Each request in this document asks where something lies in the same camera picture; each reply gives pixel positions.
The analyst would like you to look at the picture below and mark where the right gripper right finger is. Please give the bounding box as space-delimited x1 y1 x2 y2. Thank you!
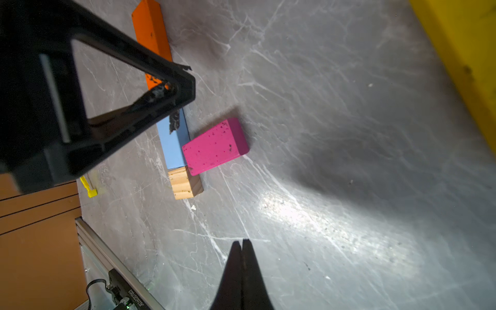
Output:
242 239 274 310

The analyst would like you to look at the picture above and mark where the orange long block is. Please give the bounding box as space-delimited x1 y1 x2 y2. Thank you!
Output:
131 0 174 91

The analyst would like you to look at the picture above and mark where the light blue block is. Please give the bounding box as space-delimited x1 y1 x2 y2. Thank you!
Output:
156 109 190 170

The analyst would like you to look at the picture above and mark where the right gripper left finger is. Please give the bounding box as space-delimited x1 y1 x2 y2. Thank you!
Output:
211 241 242 310

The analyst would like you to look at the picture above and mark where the natural wood cube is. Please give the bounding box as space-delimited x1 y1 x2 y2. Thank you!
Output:
168 166 204 200

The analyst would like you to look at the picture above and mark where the yellow plastic hook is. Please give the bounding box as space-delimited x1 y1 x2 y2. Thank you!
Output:
80 175 98 198

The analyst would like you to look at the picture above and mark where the long yellow block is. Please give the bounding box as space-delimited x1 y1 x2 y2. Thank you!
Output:
410 0 495 151

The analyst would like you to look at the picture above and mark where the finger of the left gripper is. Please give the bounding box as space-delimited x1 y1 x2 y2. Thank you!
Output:
1 1 196 194

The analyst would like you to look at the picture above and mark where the aluminium front rail frame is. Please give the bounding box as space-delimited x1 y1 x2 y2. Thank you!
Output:
76 218 164 309

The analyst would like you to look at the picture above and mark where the magenta block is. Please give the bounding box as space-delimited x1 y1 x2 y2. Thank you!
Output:
182 118 250 176

